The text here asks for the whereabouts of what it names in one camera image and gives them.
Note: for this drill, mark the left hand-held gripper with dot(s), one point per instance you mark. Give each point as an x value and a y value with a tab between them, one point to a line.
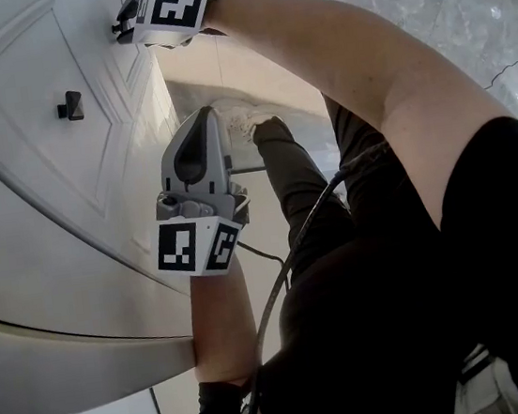
198	247

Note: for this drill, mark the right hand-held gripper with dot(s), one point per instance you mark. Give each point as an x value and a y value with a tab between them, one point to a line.
167	10

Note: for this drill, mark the person's left forearm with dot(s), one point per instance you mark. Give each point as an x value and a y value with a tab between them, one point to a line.
222	324

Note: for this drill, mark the person's right forearm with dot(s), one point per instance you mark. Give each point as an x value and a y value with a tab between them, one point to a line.
340	72

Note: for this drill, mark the person's left shoe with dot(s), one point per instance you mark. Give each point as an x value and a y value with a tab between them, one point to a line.
242	118

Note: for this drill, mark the white sink cabinet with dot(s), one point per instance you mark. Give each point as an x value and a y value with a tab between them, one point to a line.
148	225

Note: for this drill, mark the person's left leg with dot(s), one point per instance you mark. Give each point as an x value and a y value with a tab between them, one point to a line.
293	178

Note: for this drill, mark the person's leg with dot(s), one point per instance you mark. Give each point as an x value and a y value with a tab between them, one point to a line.
359	141
293	178

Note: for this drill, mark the person's right leg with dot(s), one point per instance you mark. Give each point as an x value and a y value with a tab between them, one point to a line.
359	141

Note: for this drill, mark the person's black shirt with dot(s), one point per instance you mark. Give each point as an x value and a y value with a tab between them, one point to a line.
397	325

